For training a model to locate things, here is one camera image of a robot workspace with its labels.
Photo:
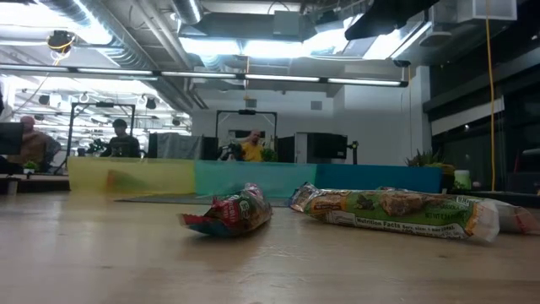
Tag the long light bar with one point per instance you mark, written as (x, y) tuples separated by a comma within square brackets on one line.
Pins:
[(278, 78)]

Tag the wooden side table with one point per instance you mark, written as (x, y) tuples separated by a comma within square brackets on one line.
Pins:
[(38, 180)]

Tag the long green granola bar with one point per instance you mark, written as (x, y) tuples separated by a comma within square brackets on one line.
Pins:
[(401, 211)]

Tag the black stand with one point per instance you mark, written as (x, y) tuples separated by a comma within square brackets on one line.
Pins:
[(354, 150)]

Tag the grey partition panel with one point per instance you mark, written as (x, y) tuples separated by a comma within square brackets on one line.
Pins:
[(177, 146)]

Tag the person in tan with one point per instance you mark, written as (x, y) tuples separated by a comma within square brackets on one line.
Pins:
[(36, 145)]

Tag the leafy green plant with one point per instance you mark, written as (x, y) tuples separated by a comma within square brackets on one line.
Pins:
[(268, 155)]

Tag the red green granola bar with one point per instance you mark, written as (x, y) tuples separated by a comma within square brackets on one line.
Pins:
[(236, 213)]

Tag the black computer monitor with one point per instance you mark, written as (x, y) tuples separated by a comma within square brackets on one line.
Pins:
[(10, 138)]

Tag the blue bin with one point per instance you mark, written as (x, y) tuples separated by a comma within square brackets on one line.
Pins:
[(379, 176)]

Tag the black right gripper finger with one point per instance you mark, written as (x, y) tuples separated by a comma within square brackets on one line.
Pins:
[(365, 23)]

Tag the black metal frame with camera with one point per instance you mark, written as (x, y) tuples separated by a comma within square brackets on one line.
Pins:
[(246, 112)]

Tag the grey mat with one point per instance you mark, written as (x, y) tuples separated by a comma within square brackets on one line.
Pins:
[(169, 200)]

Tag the white green jar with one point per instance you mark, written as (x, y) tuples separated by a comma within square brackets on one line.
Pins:
[(462, 179)]

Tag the white and black cabinet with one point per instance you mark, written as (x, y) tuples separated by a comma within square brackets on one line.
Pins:
[(320, 147)]

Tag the spiky green plant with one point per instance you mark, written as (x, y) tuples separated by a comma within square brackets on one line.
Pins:
[(426, 160)]

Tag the black metal frame wide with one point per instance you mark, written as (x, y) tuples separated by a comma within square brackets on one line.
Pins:
[(72, 126)]

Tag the person in dark cap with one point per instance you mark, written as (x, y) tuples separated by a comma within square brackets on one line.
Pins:
[(123, 145)]

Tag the teal translucent bin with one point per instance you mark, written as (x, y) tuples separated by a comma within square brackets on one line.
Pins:
[(261, 177)]

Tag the small plant in white pot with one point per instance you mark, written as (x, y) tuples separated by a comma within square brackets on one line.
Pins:
[(30, 165)]

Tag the background black robot arm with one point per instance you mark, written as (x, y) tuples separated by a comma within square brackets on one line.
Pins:
[(93, 148), (231, 151)]

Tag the white red-ended granola bar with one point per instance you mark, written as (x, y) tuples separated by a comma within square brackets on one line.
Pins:
[(516, 217)]

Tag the person in yellow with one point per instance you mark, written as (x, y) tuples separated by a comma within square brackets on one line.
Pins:
[(253, 152)]

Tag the white ceiling air unit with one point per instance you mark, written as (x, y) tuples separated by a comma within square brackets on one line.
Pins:
[(498, 9)]

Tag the yellow translucent bin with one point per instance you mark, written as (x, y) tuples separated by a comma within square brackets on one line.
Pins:
[(169, 175)]

